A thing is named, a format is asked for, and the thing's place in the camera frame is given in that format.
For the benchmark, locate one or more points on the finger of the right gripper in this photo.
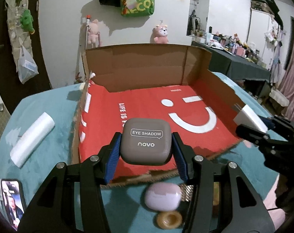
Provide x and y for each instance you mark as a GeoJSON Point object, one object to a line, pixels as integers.
{"type": "Point", "coordinates": [260, 139]}
{"type": "Point", "coordinates": [276, 121]}

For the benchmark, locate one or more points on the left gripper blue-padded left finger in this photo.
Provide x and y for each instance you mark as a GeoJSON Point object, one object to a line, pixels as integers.
{"type": "Point", "coordinates": [95, 171]}

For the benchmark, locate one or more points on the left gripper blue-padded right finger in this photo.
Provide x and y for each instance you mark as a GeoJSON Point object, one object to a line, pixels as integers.
{"type": "Point", "coordinates": [197, 171]}

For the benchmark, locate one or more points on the white charger adapter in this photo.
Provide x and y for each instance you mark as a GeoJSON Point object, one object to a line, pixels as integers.
{"type": "Point", "coordinates": [246, 116]}

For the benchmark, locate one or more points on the lilac earbuds case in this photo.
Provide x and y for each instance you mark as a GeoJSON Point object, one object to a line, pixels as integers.
{"type": "Point", "coordinates": [163, 196]}

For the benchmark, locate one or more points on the grey eye shadow case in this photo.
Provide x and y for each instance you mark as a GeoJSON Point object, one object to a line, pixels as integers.
{"type": "Point", "coordinates": [146, 141]}

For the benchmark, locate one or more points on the amber round sponge holder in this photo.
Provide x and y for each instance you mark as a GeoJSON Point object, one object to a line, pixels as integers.
{"type": "Point", "coordinates": [169, 220]}

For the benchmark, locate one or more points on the teal table cloth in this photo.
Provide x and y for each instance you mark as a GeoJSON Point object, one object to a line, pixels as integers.
{"type": "Point", "coordinates": [124, 205]}

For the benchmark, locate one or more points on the white plastic bag roll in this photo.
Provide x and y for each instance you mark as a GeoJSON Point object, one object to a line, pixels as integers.
{"type": "Point", "coordinates": [31, 139]}

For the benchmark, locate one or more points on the dark cluttered side table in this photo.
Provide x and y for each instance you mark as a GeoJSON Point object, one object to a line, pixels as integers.
{"type": "Point", "coordinates": [234, 67]}

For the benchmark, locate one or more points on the white wardrobe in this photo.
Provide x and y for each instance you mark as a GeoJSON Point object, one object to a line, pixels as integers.
{"type": "Point", "coordinates": [264, 28]}

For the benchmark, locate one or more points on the smartphone with lit screen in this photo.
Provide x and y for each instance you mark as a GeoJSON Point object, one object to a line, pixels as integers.
{"type": "Point", "coordinates": [14, 202]}

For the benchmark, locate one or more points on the red cardboard tray box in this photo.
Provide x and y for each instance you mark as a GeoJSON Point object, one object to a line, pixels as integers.
{"type": "Point", "coordinates": [159, 81]}

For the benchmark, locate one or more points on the clear hanging plastic bag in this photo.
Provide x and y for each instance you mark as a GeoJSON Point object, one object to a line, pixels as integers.
{"type": "Point", "coordinates": [27, 67]}

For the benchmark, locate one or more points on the pink plush toy left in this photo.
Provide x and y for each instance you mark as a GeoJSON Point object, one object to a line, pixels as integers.
{"type": "Point", "coordinates": [93, 33]}

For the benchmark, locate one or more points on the pink plush toy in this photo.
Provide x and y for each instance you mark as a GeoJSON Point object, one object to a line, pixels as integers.
{"type": "Point", "coordinates": [161, 34]}
{"type": "Point", "coordinates": [93, 33]}

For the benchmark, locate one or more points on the pink plush toy right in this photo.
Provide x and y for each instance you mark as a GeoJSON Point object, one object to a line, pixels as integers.
{"type": "Point", "coordinates": [161, 34]}

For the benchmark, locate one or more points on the green plush on door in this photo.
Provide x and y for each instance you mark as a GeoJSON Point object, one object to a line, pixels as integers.
{"type": "Point", "coordinates": [26, 21]}

